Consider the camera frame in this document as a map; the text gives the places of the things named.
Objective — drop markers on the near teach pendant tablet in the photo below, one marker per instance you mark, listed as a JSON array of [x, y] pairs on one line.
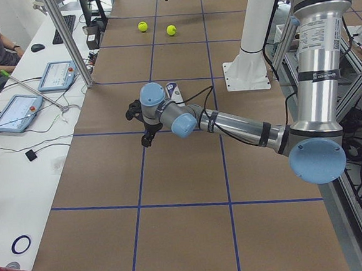
[[19, 113]]

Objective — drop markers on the black computer monitor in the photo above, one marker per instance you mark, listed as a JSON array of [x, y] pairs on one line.
[[93, 13]]

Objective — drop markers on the Wilson yellow tennis ball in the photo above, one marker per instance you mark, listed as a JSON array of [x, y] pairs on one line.
[[142, 26]]

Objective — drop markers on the black computer mouse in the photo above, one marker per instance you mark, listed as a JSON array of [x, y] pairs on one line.
[[37, 47]]

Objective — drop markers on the brown paper table cover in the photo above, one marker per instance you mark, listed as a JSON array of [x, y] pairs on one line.
[[202, 203]]

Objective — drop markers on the green handled reacher stick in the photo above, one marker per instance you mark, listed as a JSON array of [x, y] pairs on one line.
[[63, 109]]

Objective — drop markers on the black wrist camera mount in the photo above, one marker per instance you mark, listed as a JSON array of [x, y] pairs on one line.
[[134, 111]]

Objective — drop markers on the small black square device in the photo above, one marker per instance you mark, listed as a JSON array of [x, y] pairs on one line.
[[31, 155]]

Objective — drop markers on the white blue tennis ball can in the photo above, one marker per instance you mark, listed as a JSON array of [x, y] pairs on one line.
[[173, 92]]

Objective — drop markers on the teach pendant tablet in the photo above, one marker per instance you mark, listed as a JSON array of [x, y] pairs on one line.
[[57, 76], [19, 113]]

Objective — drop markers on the aluminium frame post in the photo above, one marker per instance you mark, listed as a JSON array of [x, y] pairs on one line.
[[61, 26]]

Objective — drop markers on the Roland Garros yellow tennis ball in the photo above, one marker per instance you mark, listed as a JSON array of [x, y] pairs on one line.
[[171, 30]]

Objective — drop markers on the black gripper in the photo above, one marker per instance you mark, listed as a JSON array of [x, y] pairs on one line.
[[150, 128]]

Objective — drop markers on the aluminium side frame rail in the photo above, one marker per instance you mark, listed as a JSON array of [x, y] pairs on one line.
[[347, 97]]

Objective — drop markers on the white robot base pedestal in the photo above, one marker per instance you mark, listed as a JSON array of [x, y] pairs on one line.
[[248, 70]]

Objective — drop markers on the far teach pendant tablet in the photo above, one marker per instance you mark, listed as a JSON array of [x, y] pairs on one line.
[[57, 76]]

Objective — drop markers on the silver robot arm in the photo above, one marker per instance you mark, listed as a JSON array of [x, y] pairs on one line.
[[313, 142]]

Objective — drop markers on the black box with label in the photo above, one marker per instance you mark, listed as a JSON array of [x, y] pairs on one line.
[[93, 37]]

